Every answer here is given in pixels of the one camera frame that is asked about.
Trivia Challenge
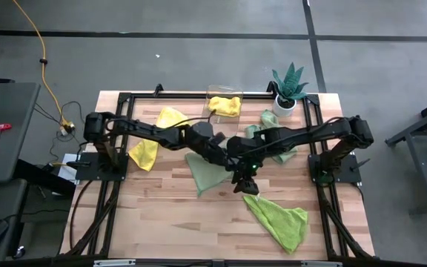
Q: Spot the silver table bracket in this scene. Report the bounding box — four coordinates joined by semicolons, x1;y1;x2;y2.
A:
93;259;136;267
301;260;342;267

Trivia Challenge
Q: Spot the snake plant in white pot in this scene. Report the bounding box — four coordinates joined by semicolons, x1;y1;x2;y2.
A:
271;62;310;118

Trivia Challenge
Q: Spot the white paper sheet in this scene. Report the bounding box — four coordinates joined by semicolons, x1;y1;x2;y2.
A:
56;152;80;183

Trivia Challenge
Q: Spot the grey desk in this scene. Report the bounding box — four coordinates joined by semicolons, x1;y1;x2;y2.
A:
0;82;42;186

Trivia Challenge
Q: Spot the clear plastic bin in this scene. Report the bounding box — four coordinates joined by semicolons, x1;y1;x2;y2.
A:
201;84;245;128

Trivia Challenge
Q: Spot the pale green teal-edged towel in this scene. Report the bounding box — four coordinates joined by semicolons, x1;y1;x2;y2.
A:
184;151;236;198
244;109;299;165

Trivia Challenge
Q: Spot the lime green microfiber towel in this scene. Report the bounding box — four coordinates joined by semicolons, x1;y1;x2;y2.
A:
242;194;309;255

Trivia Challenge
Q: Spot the power plug connector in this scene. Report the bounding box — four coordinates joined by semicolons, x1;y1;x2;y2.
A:
59;119;76;136

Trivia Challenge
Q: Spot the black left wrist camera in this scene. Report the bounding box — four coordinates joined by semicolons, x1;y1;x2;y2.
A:
212;131;228;146

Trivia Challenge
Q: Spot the yellow microfiber towel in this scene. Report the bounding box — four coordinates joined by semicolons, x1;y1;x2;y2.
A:
207;96;242;119
127;106;191;173

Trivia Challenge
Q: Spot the black metal stand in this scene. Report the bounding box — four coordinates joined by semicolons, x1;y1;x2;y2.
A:
384;92;427;217

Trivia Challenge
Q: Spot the red-handled hex key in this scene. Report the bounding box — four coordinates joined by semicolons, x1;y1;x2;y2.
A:
0;122;13;154

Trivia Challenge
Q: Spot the yellow power cable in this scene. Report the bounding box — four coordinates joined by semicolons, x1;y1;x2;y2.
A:
11;0;74;129

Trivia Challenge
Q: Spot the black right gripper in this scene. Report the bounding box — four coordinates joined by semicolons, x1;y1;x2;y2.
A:
231;154;265;197

